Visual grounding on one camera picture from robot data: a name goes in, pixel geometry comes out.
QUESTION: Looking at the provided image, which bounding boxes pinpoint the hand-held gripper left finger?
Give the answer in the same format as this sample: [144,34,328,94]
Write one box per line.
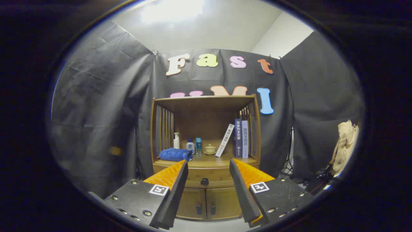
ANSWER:
[104,159,189,230]

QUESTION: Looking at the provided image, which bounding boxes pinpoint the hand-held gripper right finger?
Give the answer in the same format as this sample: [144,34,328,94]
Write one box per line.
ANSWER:
[229,158,315,228]

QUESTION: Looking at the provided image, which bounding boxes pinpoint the wooden drawer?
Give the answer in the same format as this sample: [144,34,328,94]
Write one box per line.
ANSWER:
[153,163,260,189]

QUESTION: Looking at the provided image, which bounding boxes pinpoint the wooden cabinet door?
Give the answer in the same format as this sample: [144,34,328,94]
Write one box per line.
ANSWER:
[206,187,243,220]
[176,188,207,220]

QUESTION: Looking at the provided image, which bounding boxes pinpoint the wooden countertop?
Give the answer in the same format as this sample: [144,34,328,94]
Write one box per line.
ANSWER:
[153,149,260,169]

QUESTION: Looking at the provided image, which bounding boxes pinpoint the wooden cabinet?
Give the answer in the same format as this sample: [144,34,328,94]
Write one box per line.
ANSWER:
[150,94,262,222]

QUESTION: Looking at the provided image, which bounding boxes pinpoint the folded blue towel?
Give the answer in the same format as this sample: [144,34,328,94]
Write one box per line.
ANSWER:
[159,148,193,162]

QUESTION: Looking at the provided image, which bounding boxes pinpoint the lilac book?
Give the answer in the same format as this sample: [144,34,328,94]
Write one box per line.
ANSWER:
[241,120,249,159]

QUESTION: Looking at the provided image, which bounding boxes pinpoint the dark blue book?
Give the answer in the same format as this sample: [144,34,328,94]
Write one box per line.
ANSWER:
[234,119,243,158]

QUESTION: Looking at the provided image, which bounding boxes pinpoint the white book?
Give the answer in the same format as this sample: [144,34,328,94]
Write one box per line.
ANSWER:
[215,124,235,158]

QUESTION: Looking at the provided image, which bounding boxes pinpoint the beige bag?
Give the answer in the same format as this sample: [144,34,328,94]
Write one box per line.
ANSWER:
[332,120,359,177]

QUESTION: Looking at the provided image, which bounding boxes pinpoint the black backdrop cloth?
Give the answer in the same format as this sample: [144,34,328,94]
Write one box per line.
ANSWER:
[48,21,366,198]

